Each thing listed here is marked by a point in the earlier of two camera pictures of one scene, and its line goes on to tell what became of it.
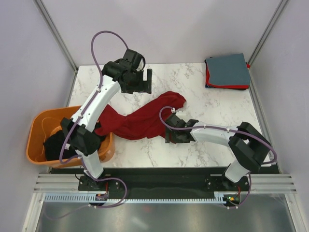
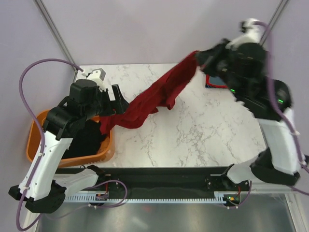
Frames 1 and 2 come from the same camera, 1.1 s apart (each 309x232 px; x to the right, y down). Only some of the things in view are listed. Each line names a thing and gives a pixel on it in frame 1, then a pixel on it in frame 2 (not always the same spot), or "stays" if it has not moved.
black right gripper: [167, 136] → [207, 58]
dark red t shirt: [144, 122] → [162, 90]
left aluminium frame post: [57, 34] stays
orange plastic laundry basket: [40, 124] stays
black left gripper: [144, 86] → [121, 104]
